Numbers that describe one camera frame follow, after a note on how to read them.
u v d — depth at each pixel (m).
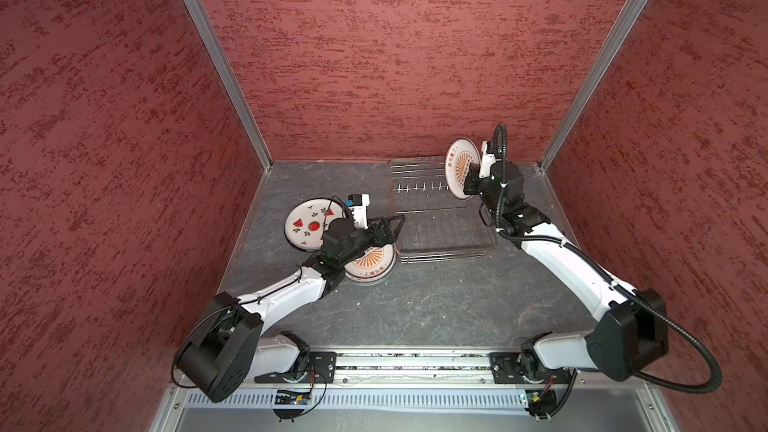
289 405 0.72
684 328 0.37
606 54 0.88
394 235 0.71
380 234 0.71
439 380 0.73
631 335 0.41
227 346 0.41
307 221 1.01
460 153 0.84
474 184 0.71
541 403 0.71
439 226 1.01
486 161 0.69
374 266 0.90
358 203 0.73
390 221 0.71
